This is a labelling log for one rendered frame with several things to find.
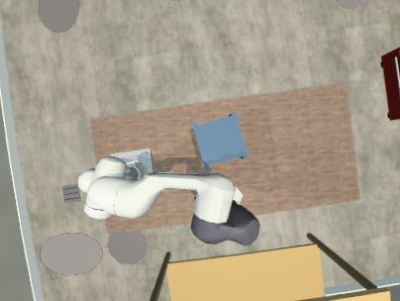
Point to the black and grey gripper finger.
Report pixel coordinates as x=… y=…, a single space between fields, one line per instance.
x=194 y=193

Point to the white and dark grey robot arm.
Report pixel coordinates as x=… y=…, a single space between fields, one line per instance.
x=132 y=195

